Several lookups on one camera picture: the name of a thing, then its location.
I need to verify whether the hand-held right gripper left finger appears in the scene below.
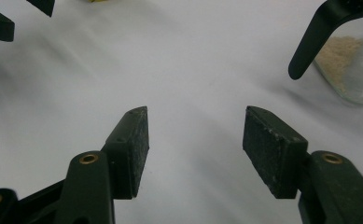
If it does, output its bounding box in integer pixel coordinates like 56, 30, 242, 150
103, 105, 150, 200

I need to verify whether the glass jar with black lid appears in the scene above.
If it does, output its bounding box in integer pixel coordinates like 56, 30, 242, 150
288, 0, 363, 105

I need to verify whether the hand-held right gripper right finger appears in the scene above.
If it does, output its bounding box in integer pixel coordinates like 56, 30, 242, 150
243, 105, 310, 200

